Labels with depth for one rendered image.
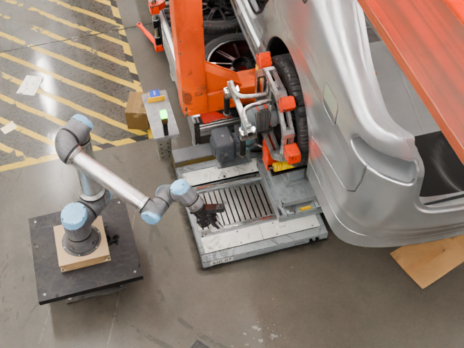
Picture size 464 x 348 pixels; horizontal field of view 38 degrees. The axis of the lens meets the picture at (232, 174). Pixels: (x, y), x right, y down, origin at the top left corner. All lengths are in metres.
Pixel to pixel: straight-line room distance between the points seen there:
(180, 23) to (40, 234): 1.52
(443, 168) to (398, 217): 0.70
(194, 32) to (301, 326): 1.83
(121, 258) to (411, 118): 1.86
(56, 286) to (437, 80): 3.22
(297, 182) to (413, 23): 3.32
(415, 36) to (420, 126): 2.82
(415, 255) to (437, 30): 3.42
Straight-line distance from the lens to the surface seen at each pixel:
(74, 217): 3.80
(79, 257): 3.96
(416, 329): 4.19
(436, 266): 4.43
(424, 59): 1.03
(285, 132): 3.63
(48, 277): 4.02
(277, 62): 3.81
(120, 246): 4.04
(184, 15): 3.81
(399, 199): 3.03
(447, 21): 1.10
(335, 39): 3.07
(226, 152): 4.37
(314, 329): 4.07
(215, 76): 4.19
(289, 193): 4.31
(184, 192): 3.28
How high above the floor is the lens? 3.65
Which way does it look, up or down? 51 degrees down
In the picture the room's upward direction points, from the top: 1 degrees counter-clockwise
